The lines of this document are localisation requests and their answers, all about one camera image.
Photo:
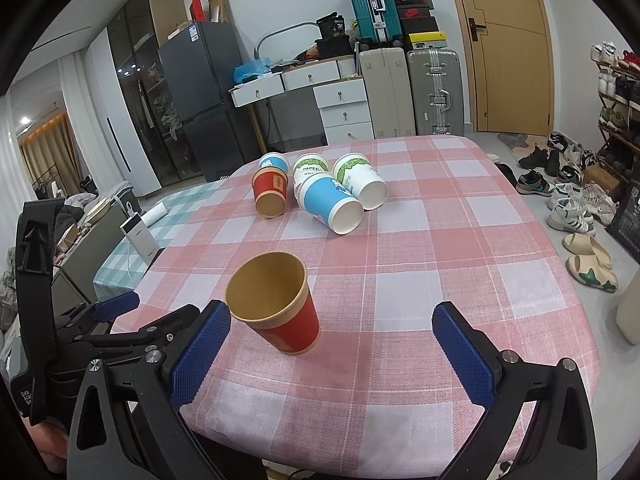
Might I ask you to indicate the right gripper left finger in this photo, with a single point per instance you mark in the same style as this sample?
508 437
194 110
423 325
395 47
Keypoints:
127 422

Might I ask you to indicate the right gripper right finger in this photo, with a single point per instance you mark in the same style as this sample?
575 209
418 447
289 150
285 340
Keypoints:
559 442

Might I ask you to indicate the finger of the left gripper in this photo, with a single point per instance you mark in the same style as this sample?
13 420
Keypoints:
157 334
116 304

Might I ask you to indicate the red kraft paper cup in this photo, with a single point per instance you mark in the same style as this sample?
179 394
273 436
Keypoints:
271 295

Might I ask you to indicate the red kraft cup lying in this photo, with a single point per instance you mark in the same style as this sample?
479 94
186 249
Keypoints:
269 185

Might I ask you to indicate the blue white cup far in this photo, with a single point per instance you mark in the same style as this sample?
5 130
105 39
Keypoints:
273 160

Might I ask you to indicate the blue white cup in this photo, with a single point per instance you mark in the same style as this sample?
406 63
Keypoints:
273 160
322 196

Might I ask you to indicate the blue white cup near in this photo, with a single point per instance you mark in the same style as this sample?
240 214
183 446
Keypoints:
322 196

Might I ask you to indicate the white green cup left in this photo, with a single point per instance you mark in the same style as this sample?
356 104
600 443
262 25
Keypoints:
305 166

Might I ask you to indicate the white green cup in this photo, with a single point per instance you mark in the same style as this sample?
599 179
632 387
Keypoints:
305 166
356 174

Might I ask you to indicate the white green cup right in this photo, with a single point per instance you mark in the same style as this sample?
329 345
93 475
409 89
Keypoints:
356 174

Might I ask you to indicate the left hand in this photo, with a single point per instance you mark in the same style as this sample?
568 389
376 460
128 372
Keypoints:
51 442

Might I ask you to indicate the white power bank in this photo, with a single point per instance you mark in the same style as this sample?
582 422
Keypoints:
140 238

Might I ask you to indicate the pink plaid tablecloth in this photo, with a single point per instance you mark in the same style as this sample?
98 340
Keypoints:
375 397

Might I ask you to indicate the black refrigerator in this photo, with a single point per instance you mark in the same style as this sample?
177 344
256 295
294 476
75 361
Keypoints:
198 64

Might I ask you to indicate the white drawer desk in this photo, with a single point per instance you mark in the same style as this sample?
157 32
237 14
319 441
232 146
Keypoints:
339 92

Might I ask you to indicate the beige suitcase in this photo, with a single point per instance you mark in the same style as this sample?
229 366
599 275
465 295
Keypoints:
385 75

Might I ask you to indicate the shoe rack with shoes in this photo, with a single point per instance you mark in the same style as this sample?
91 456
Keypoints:
618 122

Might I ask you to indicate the silver suitcase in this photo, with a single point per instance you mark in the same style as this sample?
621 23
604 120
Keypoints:
437 91

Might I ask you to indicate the teal suitcase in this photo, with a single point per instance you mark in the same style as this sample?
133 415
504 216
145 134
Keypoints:
378 22

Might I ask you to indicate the wooden door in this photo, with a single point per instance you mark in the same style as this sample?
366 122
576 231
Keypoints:
508 59

